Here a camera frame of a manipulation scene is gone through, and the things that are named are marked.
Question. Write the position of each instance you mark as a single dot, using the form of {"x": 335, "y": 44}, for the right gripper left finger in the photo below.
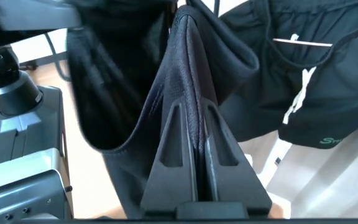
{"x": 166, "y": 186}

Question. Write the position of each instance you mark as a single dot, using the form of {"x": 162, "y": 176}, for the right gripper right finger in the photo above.
{"x": 241, "y": 186}

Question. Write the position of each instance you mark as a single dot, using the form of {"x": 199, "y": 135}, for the black garment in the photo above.
{"x": 120, "y": 77}

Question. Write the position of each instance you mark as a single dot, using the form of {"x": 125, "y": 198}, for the black shorts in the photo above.
{"x": 337, "y": 93}

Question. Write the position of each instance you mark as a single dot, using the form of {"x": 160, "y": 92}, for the pink clothes hanger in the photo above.
{"x": 303, "y": 42}

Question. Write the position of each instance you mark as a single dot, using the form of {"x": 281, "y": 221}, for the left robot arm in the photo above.
{"x": 11, "y": 96}

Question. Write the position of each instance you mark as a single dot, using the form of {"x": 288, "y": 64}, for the beige curtain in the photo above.
{"x": 337, "y": 186}

